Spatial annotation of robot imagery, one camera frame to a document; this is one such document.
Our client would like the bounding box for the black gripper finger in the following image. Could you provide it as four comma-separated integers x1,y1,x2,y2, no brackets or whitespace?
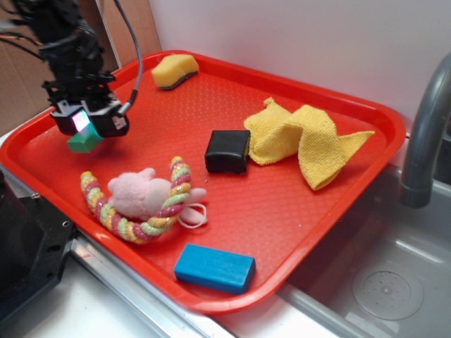
51,100,90,136
88,104,130,138

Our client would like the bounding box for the yellow sponge with dark pad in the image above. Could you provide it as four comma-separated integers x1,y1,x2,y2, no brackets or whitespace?
151,54,199,90

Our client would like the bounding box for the red plastic tray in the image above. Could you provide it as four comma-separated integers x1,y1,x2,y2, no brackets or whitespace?
1,53,406,314

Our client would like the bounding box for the green wooden block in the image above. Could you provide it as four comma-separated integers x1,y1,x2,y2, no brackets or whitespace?
67,125,103,153

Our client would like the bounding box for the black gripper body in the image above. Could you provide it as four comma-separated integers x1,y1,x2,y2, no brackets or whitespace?
42,71,121,113

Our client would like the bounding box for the grey sink faucet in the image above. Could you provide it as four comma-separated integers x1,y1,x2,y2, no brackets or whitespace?
398,55,450,208

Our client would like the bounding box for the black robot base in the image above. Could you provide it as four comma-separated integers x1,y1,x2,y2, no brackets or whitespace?
1,173,75,325

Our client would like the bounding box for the black rectangular block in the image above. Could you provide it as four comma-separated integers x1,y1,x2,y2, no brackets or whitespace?
204,130,250,175

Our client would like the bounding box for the pink plush toy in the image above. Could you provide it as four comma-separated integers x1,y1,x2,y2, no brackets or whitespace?
107,168,207,228

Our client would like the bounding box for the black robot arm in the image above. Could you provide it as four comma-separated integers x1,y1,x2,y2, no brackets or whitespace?
1,1,131,138

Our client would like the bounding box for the yellow knitted cloth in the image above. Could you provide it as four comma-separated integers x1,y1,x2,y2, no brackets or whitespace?
244,98,375,191

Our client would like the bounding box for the sink drain cover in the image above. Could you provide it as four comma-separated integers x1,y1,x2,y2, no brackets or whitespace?
352,267,424,320

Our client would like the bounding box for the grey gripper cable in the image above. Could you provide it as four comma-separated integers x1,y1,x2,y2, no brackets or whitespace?
113,0,144,117

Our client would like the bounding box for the multicolour twisted rope ring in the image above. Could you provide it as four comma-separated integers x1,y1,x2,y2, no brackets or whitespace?
80,156,192,245

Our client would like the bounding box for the blue rectangular block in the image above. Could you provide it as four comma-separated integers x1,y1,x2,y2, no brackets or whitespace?
174,244,257,294

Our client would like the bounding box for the grey sink basin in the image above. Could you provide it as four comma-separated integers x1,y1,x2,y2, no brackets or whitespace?
279,166,450,337

